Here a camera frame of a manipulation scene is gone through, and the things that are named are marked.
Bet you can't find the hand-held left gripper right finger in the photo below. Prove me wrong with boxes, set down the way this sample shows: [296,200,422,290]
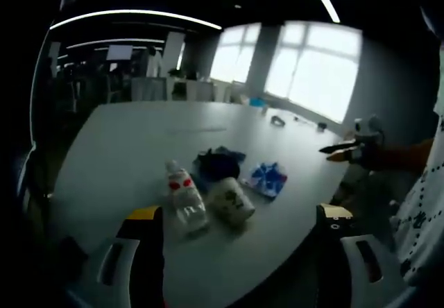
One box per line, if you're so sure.
[307,203,400,308]

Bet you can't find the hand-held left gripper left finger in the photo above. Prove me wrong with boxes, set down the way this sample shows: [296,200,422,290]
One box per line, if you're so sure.
[65,204,169,308]

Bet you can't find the clear plastic bottle red label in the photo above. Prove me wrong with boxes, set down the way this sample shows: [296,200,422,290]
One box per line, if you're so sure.
[164,160,211,237]

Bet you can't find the blue and white packet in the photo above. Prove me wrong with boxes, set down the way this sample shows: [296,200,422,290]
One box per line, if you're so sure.
[241,161,289,202]

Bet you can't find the white can with dark print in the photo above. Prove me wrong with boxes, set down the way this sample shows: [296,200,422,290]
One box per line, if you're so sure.
[207,176,257,226]

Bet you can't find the dark blue cloth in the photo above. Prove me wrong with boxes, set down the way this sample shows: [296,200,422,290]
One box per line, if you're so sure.
[191,146,248,188]

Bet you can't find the large window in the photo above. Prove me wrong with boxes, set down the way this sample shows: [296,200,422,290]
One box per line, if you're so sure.
[209,22,364,123]

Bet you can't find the person's white dotted shirt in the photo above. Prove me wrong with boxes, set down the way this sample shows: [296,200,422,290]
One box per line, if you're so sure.
[390,105,444,288]

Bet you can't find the grey table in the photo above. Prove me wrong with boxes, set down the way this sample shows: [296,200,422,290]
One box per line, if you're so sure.
[48,100,352,308]

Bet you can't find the white office partition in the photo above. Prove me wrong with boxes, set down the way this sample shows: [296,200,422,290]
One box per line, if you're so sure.
[130,76,168,102]

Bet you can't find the green potted plants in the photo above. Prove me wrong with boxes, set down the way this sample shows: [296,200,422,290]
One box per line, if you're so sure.
[167,65,199,80]

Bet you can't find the long curved ceiling light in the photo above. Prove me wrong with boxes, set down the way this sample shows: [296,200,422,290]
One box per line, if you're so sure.
[49,9,223,31]

